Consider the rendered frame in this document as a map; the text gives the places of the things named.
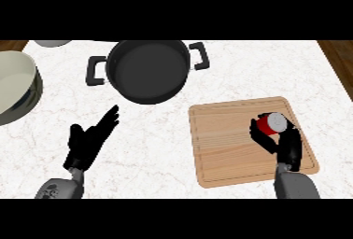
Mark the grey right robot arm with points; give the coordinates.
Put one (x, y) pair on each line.
(293, 183)

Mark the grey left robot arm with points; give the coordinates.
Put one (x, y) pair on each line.
(64, 186)

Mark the large pale green bowl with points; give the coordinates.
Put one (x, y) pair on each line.
(16, 85)

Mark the wooden cutting board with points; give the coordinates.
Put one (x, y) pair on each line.
(238, 146)

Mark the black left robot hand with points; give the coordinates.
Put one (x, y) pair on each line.
(90, 140)

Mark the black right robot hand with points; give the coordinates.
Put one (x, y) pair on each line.
(288, 149)

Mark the red can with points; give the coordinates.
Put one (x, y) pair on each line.
(273, 123)

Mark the grey round dish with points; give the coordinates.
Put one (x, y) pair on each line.
(50, 43)

